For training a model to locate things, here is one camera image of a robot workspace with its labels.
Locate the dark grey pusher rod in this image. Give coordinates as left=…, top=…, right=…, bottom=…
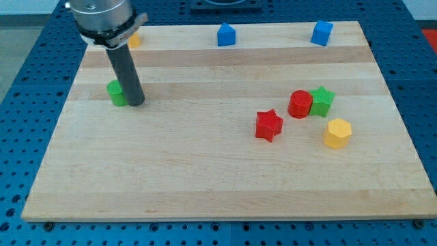
left=106, top=44, right=145, bottom=106

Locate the yellow block behind arm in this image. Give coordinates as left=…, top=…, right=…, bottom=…
left=128, top=32, right=141, bottom=49

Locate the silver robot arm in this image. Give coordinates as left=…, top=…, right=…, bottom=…
left=65, top=0, right=148, bottom=106

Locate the red star block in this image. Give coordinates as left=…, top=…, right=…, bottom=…
left=255, top=109, right=283, bottom=143

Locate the green star block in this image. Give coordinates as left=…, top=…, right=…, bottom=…
left=309, top=86, right=335, bottom=118

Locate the yellow hexagon block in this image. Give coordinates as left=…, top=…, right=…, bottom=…
left=323, top=118, right=352, bottom=150

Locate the green cylinder block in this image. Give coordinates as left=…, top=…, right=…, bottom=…
left=107, top=79, right=128, bottom=107

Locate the blue triangular prism block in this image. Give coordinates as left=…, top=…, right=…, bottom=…
left=217, top=23, right=236, bottom=46

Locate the wooden board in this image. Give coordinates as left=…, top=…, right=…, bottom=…
left=21, top=21, right=436, bottom=222

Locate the red cylinder block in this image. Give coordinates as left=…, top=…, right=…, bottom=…
left=287, top=90, right=313, bottom=119

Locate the blue cube block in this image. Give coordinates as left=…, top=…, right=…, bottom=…
left=310, top=20, right=334, bottom=46

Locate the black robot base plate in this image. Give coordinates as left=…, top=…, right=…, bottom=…
left=188, top=0, right=263, bottom=12

